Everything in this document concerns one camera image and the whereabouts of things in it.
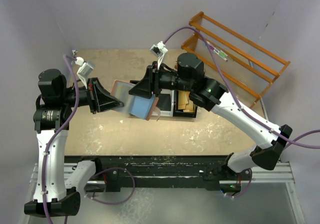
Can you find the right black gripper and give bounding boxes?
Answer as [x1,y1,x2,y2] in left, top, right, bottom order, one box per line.
[129,61,193,98]

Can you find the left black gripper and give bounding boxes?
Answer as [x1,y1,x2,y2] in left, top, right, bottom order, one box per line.
[60,77,124,114]

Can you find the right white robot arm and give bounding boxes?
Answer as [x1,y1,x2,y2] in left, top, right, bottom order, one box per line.
[129,52,292,180]

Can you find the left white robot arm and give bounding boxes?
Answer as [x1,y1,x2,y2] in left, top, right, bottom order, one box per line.
[24,69,124,218]

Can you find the black bin with silver cards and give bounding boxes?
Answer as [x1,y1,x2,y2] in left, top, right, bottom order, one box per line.
[126,80,153,115]

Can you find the black cards pile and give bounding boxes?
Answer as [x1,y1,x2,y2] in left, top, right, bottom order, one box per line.
[157,94,172,111]

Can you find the white bin with black cards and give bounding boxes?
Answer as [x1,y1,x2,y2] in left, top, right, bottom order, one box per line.
[156,90,175,117]

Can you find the gold cards pile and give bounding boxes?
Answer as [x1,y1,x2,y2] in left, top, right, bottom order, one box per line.
[177,91,195,113]

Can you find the black bin with gold cards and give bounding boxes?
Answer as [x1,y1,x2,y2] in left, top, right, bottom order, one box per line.
[172,90,198,118]

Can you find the markers on rack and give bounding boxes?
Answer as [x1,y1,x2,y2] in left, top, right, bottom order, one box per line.
[207,41,228,62]

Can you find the orange wooden rack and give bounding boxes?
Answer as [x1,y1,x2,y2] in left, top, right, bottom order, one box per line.
[181,11,290,107]

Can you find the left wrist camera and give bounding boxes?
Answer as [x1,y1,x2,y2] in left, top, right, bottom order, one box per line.
[75,57,95,89]

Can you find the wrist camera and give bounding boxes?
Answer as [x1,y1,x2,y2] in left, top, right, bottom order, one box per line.
[149,41,168,69]
[75,57,95,89]

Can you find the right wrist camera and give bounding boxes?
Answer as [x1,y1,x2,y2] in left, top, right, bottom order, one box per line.
[149,41,168,69]

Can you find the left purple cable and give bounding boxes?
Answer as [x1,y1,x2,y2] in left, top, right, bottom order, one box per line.
[42,54,137,224]

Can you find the purple cable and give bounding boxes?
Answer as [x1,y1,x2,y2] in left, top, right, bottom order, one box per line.
[164,26,320,200]
[42,54,137,224]

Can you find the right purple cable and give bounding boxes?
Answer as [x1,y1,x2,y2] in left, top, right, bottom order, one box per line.
[164,26,320,200]

